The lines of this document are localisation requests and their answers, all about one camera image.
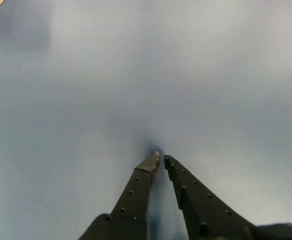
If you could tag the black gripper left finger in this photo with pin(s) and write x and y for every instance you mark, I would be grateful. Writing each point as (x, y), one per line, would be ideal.
(133, 200)

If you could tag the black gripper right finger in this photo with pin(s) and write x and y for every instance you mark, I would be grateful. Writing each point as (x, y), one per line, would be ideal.
(198, 207)

